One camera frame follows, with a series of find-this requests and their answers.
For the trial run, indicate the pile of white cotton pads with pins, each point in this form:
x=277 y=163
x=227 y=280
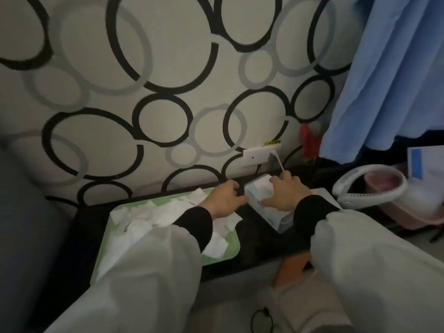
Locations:
x=145 y=211

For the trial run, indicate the white wall socket plate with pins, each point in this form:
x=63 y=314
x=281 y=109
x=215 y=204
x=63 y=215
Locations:
x=255 y=156

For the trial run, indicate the person's right forearm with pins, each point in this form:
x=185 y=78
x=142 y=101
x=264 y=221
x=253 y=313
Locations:
x=364 y=267

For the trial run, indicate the person's right hand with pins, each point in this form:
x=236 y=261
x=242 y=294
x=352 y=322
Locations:
x=289 y=192

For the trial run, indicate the blue curtain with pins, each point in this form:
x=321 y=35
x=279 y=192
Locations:
x=388 y=83

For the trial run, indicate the orange flat piece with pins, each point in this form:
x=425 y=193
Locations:
x=291 y=270

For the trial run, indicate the green plastic tray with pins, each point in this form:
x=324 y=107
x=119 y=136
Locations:
x=233 y=247

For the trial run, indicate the person's left hand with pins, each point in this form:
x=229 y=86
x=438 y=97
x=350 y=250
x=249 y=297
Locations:
x=222 y=201

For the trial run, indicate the red decoration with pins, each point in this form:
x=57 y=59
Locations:
x=308 y=142

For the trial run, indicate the white neck fan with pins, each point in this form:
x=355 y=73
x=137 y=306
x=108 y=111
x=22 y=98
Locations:
x=341 y=187

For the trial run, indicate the grey upholstered sofa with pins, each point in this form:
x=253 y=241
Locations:
x=27 y=239

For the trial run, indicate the yellow warning sticker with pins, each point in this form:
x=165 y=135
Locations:
x=272 y=143

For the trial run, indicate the white and blue paper box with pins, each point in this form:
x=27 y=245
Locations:
x=430 y=162

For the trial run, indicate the pink plastic basin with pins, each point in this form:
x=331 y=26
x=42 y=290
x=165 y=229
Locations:
x=409 y=215

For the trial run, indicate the clear plastic box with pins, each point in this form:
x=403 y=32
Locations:
x=277 y=221

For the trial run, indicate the person's left forearm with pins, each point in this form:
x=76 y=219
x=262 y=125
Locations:
x=145 y=280

